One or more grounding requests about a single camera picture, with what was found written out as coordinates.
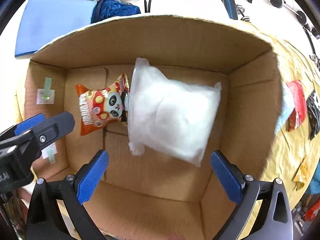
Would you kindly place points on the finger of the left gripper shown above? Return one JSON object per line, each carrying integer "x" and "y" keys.
{"x": 47, "y": 131}
{"x": 29, "y": 123}

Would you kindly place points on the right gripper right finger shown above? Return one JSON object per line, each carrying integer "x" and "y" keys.
{"x": 274, "y": 219}

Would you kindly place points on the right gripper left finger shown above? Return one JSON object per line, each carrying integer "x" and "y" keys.
{"x": 44, "y": 220}

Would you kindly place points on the white stuffing zip bag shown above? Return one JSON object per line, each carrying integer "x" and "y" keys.
{"x": 170, "y": 116}

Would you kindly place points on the cyan cow print packet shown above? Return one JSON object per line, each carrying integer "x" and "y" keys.
{"x": 287, "y": 108}

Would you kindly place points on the small yellow packet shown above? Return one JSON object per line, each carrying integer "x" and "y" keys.
{"x": 302, "y": 174}

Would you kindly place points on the orange panda snack bag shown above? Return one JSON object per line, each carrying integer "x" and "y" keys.
{"x": 100, "y": 107}

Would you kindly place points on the brown cardboard box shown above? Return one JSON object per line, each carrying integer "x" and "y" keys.
{"x": 159, "y": 179}

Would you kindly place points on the yellow tablecloth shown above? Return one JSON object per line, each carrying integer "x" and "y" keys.
{"x": 290, "y": 148}

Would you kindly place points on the red snack packet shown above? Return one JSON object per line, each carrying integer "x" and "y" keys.
{"x": 299, "y": 112}

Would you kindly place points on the blue foam mat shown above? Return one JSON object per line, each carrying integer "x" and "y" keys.
{"x": 45, "y": 20}

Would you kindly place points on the black snack packet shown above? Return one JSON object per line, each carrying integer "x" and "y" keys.
{"x": 312, "y": 104}

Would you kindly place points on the dark blue knitted cloth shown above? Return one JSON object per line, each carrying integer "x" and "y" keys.
{"x": 105, "y": 9}

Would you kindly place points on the chrome dumbbell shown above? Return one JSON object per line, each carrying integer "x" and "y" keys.
{"x": 240, "y": 12}

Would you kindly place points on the barbell with black plates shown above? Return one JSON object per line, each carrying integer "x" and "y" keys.
{"x": 290, "y": 5}

